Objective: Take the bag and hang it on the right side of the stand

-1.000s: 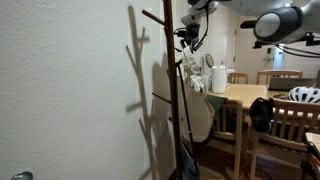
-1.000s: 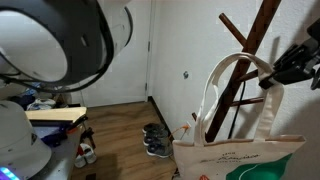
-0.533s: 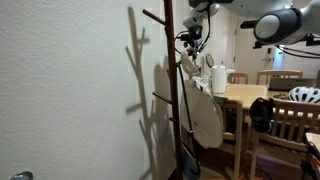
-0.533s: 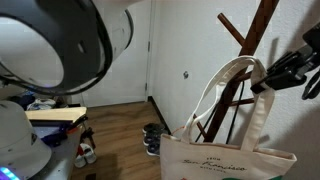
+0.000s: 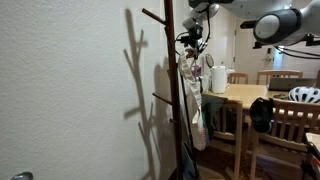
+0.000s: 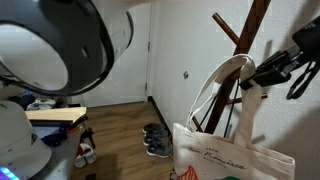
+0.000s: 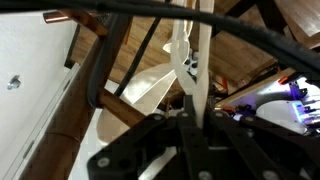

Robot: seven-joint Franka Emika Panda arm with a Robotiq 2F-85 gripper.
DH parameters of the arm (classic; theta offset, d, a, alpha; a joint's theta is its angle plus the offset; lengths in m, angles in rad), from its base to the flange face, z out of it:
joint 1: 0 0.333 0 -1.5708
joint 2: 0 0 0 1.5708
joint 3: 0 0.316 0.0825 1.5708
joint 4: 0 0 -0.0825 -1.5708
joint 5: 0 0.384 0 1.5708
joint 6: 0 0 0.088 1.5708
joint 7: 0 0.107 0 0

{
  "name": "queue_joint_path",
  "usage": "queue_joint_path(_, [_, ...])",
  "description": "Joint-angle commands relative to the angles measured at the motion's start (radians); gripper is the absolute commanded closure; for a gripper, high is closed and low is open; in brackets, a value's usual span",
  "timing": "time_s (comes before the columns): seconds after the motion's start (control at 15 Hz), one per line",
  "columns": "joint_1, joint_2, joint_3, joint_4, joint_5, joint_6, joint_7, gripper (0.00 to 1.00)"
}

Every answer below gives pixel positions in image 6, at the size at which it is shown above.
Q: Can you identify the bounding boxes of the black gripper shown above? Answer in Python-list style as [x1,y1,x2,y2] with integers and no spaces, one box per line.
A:
[239,15,320,91]

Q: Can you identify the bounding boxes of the cream San Francisco tote bag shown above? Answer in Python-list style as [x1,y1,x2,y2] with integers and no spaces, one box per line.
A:
[172,53,296,180]

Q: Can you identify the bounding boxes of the brown wooden coat stand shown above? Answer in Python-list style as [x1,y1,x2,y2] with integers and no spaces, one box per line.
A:
[191,0,272,135]

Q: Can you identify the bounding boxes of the white plastic bag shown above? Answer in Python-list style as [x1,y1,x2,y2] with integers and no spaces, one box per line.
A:
[26,97,57,112]

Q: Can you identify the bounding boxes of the grey sneaker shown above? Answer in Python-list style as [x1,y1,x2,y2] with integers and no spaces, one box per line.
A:
[146,142,174,159]
[142,122,167,134]
[143,129,170,147]

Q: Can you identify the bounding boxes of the white door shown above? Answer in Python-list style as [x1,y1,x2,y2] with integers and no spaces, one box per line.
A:
[71,3,152,108]

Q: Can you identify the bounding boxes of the white sneaker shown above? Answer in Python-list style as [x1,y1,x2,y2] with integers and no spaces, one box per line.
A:
[79,143,98,165]
[73,153,87,169]

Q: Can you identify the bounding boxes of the black clamp orange tip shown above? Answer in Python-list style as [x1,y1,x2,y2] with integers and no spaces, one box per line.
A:
[49,114,96,149]

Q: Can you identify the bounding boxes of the light wooden board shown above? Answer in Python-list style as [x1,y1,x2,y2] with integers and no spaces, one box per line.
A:
[25,106,88,123]

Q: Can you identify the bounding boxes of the blue cloth pile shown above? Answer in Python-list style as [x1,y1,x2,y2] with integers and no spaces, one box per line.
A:
[9,91,37,108]

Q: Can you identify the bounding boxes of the dark blue long-strap bag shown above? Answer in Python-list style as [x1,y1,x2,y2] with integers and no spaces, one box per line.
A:
[196,78,242,139]

